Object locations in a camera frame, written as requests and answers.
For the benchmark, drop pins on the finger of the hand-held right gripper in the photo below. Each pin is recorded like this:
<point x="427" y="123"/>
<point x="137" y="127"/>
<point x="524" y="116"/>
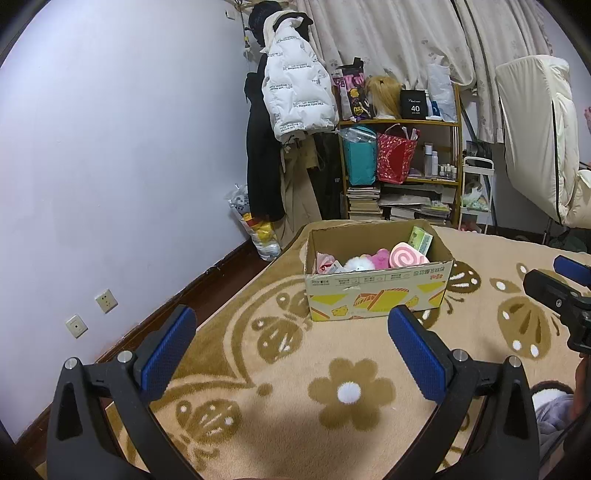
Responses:
<point x="549" y="288"/>
<point x="572" y="266"/>

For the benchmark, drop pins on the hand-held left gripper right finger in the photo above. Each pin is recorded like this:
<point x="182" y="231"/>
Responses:
<point x="418" y="355"/>

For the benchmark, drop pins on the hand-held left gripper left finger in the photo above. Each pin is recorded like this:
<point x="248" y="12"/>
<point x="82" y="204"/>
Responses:
<point x="168" y="350"/>

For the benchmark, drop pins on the yellow printed cardboard box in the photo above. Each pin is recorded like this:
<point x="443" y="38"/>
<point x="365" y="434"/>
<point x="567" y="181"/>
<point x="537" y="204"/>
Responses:
<point x="369" y="290"/>

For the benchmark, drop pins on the pink swirl roll plush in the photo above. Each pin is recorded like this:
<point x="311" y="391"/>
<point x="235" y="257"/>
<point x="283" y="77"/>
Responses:
<point x="406" y="256"/>

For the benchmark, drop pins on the pink bear plush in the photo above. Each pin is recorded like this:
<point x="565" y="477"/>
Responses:
<point x="381" y="258"/>

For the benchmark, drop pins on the green tissue pack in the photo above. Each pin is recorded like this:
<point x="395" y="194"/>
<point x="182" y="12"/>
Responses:
<point x="420" y="240"/>

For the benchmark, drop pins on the pink cloth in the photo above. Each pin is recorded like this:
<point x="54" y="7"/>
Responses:
<point x="328" y="263"/>

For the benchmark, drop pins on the person's grey clothing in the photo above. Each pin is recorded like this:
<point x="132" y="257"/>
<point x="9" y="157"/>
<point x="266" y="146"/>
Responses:
<point x="558" y="415"/>

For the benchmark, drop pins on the white trolley cart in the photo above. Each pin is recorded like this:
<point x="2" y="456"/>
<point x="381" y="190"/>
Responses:
<point x="475" y="198"/>

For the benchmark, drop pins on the beige patterned rug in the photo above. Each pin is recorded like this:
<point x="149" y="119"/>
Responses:
<point x="277" y="415"/>

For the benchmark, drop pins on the clear plastic bag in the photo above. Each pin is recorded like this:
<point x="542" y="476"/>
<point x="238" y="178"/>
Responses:
<point x="261" y="230"/>

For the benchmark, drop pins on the stack of books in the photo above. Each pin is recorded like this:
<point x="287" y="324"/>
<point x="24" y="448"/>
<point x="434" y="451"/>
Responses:
<point x="364" y="203"/>

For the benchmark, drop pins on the white bottle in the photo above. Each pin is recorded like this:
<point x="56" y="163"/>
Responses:
<point x="428" y="159"/>

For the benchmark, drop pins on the red patterned bag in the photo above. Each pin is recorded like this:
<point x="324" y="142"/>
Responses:
<point x="395" y="159"/>

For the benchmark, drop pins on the teal bag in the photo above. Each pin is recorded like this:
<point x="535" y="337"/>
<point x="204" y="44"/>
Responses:
<point x="360" y="161"/>

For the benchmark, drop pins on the beige coat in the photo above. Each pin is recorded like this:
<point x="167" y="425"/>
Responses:
<point x="300" y="184"/>

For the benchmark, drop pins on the black coat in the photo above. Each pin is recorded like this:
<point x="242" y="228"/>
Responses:
<point x="261" y="161"/>

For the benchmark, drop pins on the white plastic bag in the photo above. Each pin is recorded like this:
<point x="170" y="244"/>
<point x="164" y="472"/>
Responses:
<point x="441" y="92"/>

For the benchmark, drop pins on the wooden shelf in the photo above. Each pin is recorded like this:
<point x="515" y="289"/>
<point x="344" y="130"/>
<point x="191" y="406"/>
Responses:
<point x="397" y="123"/>

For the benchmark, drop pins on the black box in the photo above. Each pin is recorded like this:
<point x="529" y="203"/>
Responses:
<point x="412" y="105"/>

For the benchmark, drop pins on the blonde wig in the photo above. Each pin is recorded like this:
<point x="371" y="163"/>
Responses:
<point x="385" y="94"/>

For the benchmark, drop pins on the pink and black package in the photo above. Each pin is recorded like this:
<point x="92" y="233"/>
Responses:
<point x="352" y="92"/>

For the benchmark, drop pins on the floral beige curtains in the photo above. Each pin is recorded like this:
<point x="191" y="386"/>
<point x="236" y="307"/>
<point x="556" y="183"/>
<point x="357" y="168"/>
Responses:
<point x="392" y="32"/>

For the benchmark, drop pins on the white puffer jacket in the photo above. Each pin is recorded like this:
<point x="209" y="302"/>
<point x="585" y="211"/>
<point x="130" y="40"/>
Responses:
<point x="295" y="83"/>

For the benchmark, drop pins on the black hat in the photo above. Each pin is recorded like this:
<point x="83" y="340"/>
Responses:
<point x="263" y="23"/>

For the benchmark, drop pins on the white power wall socket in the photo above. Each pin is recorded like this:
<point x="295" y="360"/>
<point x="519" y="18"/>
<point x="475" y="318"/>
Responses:
<point x="106" y="301"/>

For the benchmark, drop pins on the white single-hole wall socket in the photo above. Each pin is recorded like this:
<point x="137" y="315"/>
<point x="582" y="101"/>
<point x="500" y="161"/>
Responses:
<point x="76" y="326"/>

